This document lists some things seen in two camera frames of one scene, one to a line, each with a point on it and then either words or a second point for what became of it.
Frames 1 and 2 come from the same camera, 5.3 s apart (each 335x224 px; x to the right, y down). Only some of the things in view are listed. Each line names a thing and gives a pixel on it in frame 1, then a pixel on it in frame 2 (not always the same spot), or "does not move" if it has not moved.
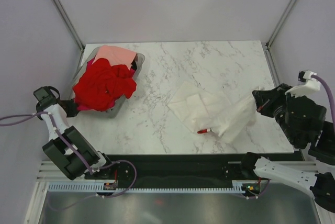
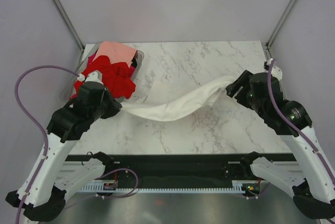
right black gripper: [263, 99] → [242, 80]
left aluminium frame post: [58, 7] does not move
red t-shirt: [100, 84] does not move
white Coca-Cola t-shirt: [204, 111] → [169, 100]
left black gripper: [73, 111] → [116, 107]
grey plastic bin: [135, 73] → [68, 90]
